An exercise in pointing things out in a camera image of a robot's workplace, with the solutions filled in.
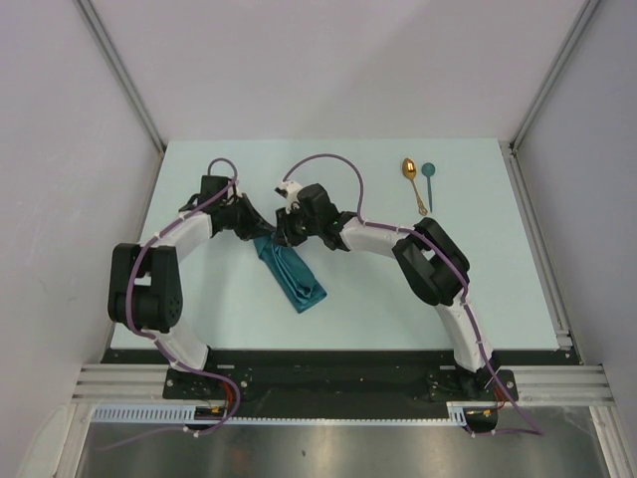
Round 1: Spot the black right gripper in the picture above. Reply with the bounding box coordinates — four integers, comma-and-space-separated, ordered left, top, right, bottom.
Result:
273, 202, 322, 248

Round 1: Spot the left aluminium corner post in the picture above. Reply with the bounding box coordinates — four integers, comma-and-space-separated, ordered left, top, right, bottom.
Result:
74, 0, 167, 153

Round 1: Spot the right aluminium side rail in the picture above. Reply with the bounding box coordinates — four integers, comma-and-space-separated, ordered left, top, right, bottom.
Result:
500, 141, 575, 351

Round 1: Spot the teal plastic spoon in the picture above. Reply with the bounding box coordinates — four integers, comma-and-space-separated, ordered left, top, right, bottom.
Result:
421, 162, 436, 211

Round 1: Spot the aluminium front frame rail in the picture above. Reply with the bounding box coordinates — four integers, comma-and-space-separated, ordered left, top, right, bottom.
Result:
72, 363, 615, 406

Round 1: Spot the right aluminium corner post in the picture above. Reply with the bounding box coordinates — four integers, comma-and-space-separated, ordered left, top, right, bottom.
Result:
509, 0, 603, 154

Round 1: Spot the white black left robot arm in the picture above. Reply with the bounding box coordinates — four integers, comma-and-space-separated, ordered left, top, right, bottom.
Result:
107, 175, 274, 398

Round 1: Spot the gold metal spoon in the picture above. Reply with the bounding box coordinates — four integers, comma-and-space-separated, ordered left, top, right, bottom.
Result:
401, 157, 428, 216

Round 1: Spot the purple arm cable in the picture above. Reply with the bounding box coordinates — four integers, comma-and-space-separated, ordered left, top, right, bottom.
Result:
97, 157, 243, 452
282, 152, 546, 438

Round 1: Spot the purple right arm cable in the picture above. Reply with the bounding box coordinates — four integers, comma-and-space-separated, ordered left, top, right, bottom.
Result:
282, 152, 546, 438

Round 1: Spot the white slotted cable duct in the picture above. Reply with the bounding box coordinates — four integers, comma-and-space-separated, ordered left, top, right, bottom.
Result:
92, 404, 467, 426

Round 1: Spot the aluminium corner post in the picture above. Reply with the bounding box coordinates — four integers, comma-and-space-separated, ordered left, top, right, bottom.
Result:
74, 0, 167, 153
509, 0, 603, 154

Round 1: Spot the teal satin napkin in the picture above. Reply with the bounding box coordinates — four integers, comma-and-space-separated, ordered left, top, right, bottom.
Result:
253, 236, 327, 314

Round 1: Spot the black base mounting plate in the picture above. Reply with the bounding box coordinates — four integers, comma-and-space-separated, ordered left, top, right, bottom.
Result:
101, 348, 581, 432

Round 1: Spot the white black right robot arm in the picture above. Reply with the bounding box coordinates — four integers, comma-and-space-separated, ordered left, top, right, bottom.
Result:
275, 181, 497, 399

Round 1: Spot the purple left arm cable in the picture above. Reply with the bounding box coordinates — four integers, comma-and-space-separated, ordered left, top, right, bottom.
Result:
97, 157, 243, 452

